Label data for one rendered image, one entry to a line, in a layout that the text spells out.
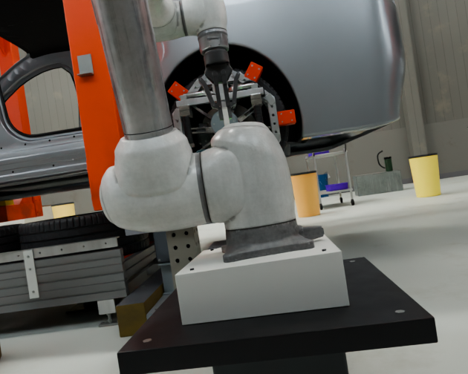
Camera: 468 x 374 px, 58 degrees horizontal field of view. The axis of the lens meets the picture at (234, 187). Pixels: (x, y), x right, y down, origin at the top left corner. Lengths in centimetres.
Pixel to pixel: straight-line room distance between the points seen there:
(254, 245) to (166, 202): 19
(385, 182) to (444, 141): 290
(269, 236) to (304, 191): 470
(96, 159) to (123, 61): 110
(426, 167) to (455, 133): 474
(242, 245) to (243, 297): 12
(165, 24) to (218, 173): 59
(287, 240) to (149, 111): 37
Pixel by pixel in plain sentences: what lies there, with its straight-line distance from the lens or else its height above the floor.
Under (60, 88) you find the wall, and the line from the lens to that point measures 1171.
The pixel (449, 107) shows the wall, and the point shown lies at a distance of 1103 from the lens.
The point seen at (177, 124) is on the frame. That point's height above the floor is 90.
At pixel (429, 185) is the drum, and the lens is 633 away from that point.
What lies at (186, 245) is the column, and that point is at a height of 35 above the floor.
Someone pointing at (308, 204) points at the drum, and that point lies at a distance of 555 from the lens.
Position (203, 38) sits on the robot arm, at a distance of 131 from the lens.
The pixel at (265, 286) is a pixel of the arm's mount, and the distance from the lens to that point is 78.
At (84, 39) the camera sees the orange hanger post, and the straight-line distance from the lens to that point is 201.
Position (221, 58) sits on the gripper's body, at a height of 91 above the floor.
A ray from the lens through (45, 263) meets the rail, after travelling 211.
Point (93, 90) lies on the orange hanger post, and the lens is 194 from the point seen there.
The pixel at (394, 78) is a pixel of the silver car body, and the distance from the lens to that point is 249.
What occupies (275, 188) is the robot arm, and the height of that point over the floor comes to 52.
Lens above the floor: 54
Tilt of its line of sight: level
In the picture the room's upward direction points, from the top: 8 degrees counter-clockwise
